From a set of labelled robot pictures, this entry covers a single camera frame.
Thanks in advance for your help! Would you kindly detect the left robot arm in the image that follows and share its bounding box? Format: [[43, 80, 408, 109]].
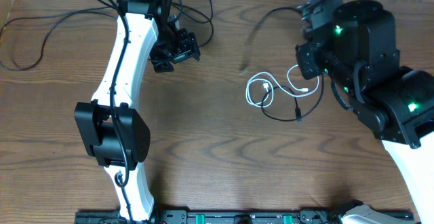
[[75, 0, 201, 223]]

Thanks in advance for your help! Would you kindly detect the long black USB cable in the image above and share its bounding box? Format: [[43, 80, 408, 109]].
[[0, 0, 215, 72]]

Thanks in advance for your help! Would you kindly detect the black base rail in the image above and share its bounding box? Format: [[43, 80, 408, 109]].
[[74, 208, 416, 224]]

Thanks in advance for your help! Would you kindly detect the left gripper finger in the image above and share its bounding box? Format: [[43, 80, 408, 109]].
[[184, 31, 201, 61], [151, 58, 174, 73]]

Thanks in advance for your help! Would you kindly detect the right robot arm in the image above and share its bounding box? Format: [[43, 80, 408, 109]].
[[296, 0, 433, 223]]

